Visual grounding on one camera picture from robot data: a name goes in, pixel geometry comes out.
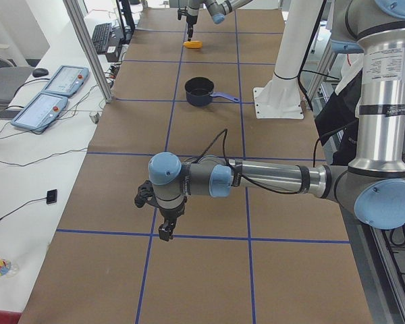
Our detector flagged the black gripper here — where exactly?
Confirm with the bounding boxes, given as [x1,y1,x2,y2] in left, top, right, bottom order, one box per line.
[157,198,186,241]
[186,7,198,39]

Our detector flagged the yellow corn cob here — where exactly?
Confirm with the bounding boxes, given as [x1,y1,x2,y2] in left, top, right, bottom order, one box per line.
[183,40,203,50]

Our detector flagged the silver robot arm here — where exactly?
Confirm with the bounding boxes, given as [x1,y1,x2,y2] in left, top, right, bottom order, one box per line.
[178,0,252,41]
[138,1,405,241]

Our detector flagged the dark blue saucepan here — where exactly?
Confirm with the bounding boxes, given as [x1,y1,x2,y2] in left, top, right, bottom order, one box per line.
[184,77,240,107]

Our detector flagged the brown paper table cover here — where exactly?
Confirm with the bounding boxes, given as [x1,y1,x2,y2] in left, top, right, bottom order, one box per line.
[20,9,372,323]

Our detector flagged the black keyboard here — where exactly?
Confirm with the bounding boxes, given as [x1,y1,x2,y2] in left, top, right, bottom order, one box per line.
[92,23,112,54]

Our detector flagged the small black square device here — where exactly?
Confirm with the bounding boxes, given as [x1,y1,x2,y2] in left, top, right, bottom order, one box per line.
[46,189,58,205]

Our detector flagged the upper blue teach pendant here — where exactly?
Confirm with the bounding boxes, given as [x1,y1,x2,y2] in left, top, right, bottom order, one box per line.
[43,65,89,98]

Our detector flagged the blue teach pendant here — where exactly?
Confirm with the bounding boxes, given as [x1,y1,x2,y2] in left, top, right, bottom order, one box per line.
[11,92,68,132]
[43,65,89,98]

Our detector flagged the black computer mouse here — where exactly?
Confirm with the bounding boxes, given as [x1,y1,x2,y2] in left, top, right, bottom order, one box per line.
[32,68,49,78]

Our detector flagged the plastic bottle red label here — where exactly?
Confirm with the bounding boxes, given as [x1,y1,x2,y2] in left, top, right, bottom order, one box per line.
[0,258,20,277]

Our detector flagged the lower blue teach pendant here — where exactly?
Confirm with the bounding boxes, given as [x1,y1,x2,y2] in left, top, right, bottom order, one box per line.
[11,92,68,132]

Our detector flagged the person in white coat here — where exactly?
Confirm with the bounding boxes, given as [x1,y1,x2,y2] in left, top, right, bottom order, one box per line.
[315,53,364,166]

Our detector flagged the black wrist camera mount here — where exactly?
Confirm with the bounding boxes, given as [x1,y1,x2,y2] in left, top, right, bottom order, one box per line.
[178,8,188,20]
[134,180,158,208]

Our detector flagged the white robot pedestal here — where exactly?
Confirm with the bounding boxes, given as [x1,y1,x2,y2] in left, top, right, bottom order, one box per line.
[253,0,325,119]

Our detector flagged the aluminium frame post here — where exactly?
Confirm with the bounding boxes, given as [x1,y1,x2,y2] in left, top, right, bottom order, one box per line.
[63,0,113,103]

